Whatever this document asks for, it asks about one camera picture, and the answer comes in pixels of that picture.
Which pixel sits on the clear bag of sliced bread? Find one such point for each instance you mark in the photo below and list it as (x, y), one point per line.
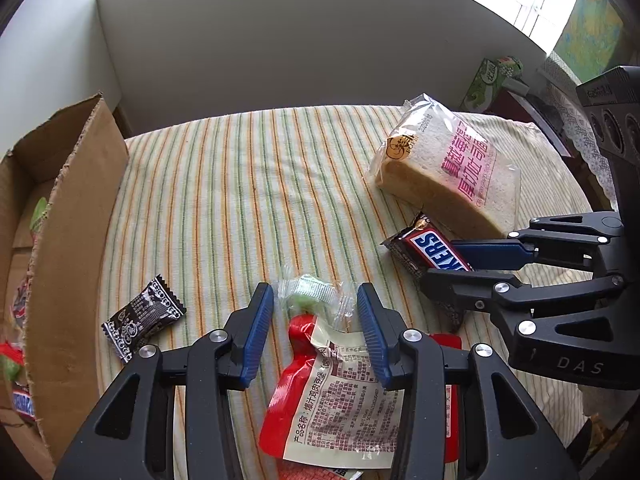
(440, 180)

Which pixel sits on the brown cardboard box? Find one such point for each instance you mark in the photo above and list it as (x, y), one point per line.
(75, 260)

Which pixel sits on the pale green candy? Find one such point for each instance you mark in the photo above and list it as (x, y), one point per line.
(310, 290)

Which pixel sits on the brown chocolate bar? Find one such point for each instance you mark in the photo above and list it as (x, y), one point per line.
(430, 250)
(24, 405)

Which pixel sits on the green candy packet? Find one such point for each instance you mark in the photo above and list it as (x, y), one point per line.
(40, 215)

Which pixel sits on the black patterned candy packet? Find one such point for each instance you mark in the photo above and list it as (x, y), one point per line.
(142, 315)

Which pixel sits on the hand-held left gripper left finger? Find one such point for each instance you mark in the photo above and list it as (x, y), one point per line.
(260, 330)

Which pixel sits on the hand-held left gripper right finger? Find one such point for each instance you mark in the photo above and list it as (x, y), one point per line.
(372, 330)

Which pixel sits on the striped tablecloth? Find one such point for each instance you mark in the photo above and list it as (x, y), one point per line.
(225, 200)

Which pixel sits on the white lace cloth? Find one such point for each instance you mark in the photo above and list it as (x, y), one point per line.
(580, 135)

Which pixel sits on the wall map poster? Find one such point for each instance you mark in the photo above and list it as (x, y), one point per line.
(590, 25)

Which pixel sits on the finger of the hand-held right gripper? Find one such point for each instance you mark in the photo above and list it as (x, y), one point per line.
(465, 287)
(490, 255)

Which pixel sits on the green tissue box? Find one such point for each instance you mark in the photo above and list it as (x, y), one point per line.
(482, 87)

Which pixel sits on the red white snack packet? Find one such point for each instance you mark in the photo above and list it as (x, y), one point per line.
(340, 400)

